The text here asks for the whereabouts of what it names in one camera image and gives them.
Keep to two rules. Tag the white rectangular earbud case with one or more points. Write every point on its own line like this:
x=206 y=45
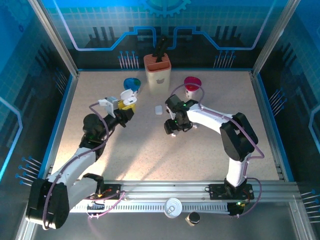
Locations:
x=158 y=110

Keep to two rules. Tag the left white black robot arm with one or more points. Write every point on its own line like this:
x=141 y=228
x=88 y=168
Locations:
x=80 y=157

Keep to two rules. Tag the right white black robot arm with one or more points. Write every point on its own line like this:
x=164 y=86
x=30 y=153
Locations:
x=212 y=120

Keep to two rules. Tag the blue lidded toy cup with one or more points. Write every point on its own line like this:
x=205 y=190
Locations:
x=131 y=83

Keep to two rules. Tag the magenta lidded white cup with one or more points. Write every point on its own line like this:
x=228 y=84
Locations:
x=191 y=81

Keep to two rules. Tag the beige knife block orange top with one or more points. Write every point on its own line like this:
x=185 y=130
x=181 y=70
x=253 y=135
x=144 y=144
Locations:
x=160 y=80

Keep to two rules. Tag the white tin can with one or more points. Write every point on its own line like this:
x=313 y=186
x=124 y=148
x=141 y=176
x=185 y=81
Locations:
x=173 y=207

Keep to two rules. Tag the black bronze cylinder knob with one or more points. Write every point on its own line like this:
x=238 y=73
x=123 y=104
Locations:
x=193 y=218

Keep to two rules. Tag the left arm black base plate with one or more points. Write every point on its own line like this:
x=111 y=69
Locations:
x=112 y=187

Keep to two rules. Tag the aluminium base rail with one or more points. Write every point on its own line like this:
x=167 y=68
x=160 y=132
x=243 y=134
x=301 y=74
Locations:
x=162 y=188

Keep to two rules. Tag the aluminium frame post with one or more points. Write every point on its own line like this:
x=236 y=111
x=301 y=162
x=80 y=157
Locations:
x=274 y=37
x=58 y=42

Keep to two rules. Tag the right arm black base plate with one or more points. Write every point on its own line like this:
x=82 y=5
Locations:
x=217 y=191

